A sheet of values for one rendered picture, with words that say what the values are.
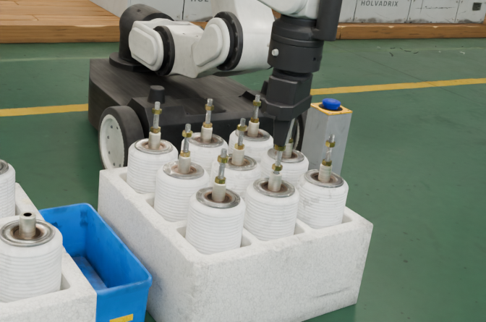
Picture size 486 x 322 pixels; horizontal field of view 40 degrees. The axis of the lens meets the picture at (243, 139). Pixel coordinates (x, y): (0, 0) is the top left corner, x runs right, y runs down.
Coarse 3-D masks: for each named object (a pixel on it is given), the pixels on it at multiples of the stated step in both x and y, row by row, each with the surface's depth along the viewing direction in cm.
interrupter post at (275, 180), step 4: (272, 172) 117; (280, 172) 118; (272, 176) 116; (276, 176) 116; (280, 176) 116; (272, 180) 117; (276, 180) 116; (280, 180) 117; (268, 184) 118; (272, 184) 117; (276, 184) 117; (280, 184) 117; (268, 188) 118; (272, 188) 117; (276, 188) 117
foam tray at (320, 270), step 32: (128, 192) 125; (128, 224) 124; (160, 224) 115; (352, 224) 125; (160, 256) 114; (192, 256) 107; (224, 256) 108; (256, 256) 111; (288, 256) 115; (320, 256) 120; (352, 256) 126; (160, 288) 116; (192, 288) 106; (224, 288) 109; (256, 288) 114; (288, 288) 118; (320, 288) 124; (352, 288) 129; (160, 320) 117; (192, 320) 108; (224, 320) 112; (256, 320) 117; (288, 320) 122
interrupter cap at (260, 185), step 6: (258, 180) 120; (264, 180) 120; (282, 180) 121; (258, 186) 118; (264, 186) 118; (282, 186) 119; (288, 186) 119; (264, 192) 115; (270, 192) 116; (276, 192) 116; (282, 192) 116; (288, 192) 117
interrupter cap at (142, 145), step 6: (144, 138) 132; (138, 144) 129; (144, 144) 129; (162, 144) 131; (168, 144) 131; (138, 150) 127; (144, 150) 126; (150, 150) 127; (156, 150) 127; (162, 150) 127; (168, 150) 128
